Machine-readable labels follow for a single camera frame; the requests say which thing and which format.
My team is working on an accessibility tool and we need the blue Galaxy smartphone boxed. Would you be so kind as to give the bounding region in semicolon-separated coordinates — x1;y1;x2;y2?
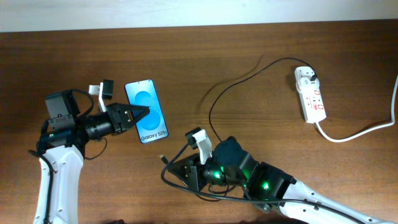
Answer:
124;79;169;144

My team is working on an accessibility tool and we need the black USB charging cable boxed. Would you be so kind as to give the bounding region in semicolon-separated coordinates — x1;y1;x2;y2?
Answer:
159;57;318;166

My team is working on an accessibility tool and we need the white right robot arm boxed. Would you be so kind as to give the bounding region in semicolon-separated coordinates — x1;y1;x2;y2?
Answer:
164;136;384;223

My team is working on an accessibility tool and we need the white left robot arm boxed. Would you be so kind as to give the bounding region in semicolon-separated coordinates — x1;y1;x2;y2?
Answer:
30;89;150;223

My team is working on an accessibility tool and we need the white charger plug adapter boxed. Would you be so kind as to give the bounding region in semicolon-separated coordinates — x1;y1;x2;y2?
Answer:
296;77;320;93

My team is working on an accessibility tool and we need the white power strip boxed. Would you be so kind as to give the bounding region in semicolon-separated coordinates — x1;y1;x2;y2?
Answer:
294;66;326;123

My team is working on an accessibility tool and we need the white power strip cord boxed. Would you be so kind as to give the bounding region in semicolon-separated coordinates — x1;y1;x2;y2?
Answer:
313;74;398;143

